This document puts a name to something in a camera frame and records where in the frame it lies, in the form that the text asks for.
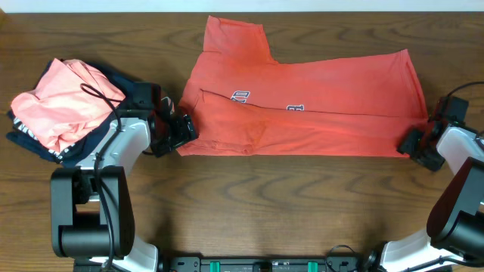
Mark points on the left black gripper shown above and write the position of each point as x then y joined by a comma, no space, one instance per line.
185,134

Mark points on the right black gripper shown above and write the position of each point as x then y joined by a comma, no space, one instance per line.
406,146

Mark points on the red-orange soccer t-shirt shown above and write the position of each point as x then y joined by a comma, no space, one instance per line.
243,102

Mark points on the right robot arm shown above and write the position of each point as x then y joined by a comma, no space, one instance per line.
454,231

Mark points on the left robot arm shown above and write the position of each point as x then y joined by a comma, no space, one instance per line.
92,220

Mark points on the folded navy garment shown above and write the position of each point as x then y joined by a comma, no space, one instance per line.
122,82

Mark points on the folded pink shirt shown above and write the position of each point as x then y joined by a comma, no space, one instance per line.
57,111

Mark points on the black white patterned garment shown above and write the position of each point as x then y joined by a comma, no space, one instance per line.
22,136

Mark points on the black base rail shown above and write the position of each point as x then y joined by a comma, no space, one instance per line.
339,258

